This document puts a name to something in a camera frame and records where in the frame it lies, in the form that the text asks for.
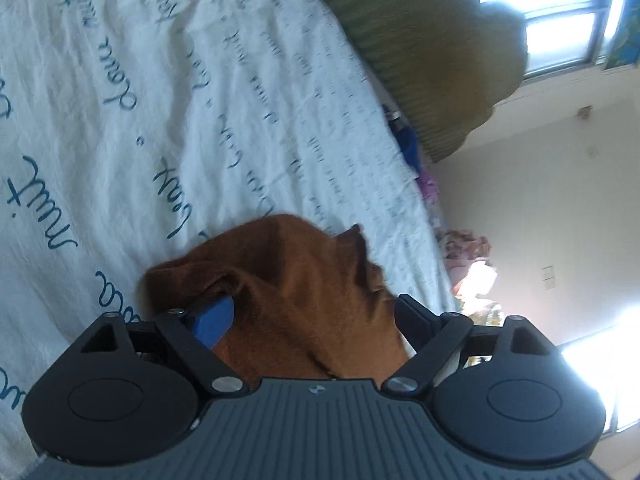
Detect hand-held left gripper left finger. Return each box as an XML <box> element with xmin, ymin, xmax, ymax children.
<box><xmin>79</xmin><ymin>296</ymin><xmax>249</xmax><ymax>401</ymax></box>

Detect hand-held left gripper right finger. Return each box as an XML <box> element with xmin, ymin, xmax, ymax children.
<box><xmin>381</xmin><ymin>294</ymin><xmax>554</xmax><ymax>401</ymax></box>

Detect brown knit sweater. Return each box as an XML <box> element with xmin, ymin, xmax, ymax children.
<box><xmin>142</xmin><ymin>213</ymin><xmax>417</xmax><ymax>382</ymax></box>

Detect pink cloth pile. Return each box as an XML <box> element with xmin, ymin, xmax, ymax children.
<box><xmin>439</xmin><ymin>229</ymin><xmax>496</xmax><ymax>293</ymax></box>

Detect purple cloth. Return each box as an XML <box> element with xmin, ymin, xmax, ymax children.
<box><xmin>417</xmin><ymin>164</ymin><xmax>442</xmax><ymax>203</ymax></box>

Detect blue cloth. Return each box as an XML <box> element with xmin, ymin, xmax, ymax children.
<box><xmin>392</xmin><ymin>122</ymin><xmax>422</xmax><ymax>173</ymax></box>

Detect white script-print bedsheet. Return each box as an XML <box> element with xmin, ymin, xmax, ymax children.
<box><xmin>0</xmin><ymin>0</ymin><xmax>463</xmax><ymax>478</ymax></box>

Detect green padded headboard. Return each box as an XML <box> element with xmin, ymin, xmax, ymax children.
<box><xmin>285</xmin><ymin>0</ymin><xmax>529</xmax><ymax>164</ymax></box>

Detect window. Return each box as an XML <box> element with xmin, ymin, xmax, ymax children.
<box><xmin>450</xmin><ymin>0</ymin><xmax>632</xmax><ymax>80</ymax></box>

